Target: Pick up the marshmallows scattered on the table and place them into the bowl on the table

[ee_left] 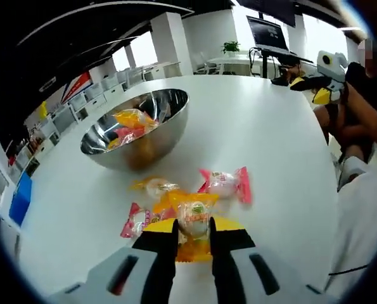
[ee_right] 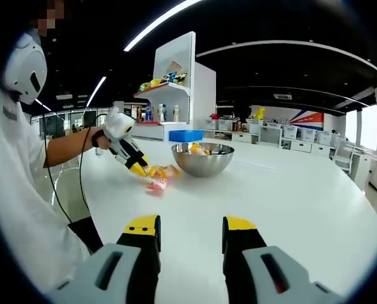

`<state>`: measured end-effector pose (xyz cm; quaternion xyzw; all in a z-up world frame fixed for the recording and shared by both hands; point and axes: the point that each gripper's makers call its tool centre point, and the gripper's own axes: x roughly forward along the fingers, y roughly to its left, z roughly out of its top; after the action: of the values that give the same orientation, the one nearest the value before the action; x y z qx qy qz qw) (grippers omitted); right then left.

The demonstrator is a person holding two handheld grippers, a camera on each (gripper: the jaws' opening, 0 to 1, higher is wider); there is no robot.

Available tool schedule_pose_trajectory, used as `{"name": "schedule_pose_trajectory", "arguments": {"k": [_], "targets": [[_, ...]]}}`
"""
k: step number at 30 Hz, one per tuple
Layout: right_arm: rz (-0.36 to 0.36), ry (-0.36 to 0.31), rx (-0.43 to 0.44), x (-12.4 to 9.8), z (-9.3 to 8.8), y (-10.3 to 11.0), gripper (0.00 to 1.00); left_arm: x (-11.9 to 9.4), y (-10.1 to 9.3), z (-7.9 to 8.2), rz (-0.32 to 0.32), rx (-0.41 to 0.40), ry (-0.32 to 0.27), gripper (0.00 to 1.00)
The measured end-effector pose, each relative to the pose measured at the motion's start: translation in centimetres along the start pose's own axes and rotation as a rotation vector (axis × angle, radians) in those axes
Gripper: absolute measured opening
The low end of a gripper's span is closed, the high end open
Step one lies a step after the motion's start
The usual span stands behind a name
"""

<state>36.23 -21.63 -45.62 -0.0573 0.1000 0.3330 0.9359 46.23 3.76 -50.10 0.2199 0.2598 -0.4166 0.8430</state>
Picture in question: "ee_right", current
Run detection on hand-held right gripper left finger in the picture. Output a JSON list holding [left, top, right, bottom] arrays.
[[47, 214, 162, 304]]

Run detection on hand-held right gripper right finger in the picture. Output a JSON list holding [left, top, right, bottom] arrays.
[[222, 215, 344, 304]]

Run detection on pile of marshmallow packets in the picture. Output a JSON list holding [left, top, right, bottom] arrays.
[[143, 163, 182, 198]]

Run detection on heap of bagged marshmallows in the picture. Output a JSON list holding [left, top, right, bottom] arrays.
[[189, 142, 213, 156]]

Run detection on steel bowl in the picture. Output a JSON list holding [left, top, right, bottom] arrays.
[[170, 142, 236, 178]]

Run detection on person's left hand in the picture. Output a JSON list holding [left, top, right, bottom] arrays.
[[91, 128, 113, 150]]

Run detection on row of drink bottles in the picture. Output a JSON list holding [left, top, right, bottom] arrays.
[[143, 103, 180, 123]]

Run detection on blue plastic tray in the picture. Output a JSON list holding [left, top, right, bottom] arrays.
[[169, 129, 204, 143]]

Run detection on person's black trousers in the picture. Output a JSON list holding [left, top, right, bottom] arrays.
[[67, 217, 105, 254]]

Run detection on white table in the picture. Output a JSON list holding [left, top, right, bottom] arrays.
[[79, 137, 377, 304]]

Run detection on pile of snack bags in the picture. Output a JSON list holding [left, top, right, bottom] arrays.
[[138, 72, 188, 92]]

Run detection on curved ceiling light strip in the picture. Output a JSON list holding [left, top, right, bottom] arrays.
[[124, 0, 205, 52]]

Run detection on white display shelf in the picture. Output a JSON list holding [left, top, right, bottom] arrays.
[[133, 30, 197, 142]]

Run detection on white chest device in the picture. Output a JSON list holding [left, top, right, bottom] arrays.
[[3, 30, 48, 105]]

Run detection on person in white shirt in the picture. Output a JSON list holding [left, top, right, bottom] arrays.
[[0, 91, 91, 292]]

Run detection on row of white storage bins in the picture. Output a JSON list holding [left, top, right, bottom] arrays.
[[205, 118, 344, 140]]

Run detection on white office chair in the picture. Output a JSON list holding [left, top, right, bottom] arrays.
[[332, 139, 355, 174]]

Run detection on black cable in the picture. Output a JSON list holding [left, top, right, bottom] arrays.
[[78, 126, 93, 218], [41, 113, 73, 224]]

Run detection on red and blue wall banner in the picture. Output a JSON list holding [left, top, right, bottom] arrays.
[[289, 109, 324, 130]]

